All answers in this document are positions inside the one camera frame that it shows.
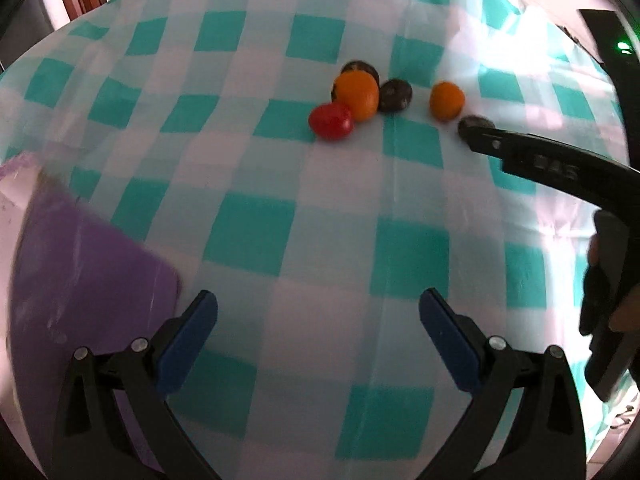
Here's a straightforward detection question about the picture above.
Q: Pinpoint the orange tangerine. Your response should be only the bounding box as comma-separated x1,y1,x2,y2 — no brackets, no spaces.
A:
331,70,380,122
428,81,465,122

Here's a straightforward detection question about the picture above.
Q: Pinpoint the dark brown fruit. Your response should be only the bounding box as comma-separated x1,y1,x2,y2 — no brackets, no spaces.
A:
457,115,496,142
341,60,380,84
378,78,413,114

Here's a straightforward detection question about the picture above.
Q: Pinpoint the dark brown fruit back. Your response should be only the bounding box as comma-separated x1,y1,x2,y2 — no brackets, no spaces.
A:
341,60,380,84

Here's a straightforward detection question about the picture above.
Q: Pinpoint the red cherry tomato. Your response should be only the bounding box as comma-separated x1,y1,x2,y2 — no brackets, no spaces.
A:
308,102,354,141

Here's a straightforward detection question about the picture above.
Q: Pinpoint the purple cardboard box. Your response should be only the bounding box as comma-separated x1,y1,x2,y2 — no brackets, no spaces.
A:
1,153,180,470

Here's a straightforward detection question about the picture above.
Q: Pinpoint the teal white checkered tablecloth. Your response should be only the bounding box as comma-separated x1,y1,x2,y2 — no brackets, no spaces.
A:
1,0,627,479

